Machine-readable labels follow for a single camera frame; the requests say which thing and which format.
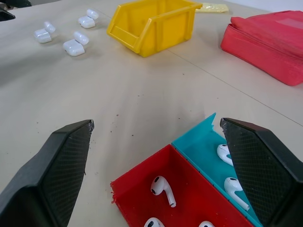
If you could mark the yellow plastic bin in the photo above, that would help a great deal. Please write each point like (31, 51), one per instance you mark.
(170, 30)

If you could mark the red fabric zip pouch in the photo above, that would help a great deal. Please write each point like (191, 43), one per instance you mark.
(265, 45)

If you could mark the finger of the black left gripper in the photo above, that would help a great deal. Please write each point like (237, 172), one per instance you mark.
(6, 16)
(14, 2)

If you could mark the red plastic tray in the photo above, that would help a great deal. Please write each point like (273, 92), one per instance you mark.
(137, 201)

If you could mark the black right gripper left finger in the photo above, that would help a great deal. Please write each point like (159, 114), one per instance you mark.
(35, 194)

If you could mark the pale yellow plastic packet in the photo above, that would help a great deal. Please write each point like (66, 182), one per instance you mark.
(213, 7)

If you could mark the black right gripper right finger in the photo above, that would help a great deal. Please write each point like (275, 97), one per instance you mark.
(267, 179)

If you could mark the white earbud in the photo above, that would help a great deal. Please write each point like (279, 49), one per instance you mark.
(152, 223)
(223, 151)
(158, 185)
(206, 224)
(232, 186)

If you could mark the teal plastic tray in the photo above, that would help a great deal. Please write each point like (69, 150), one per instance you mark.
(196, 146)

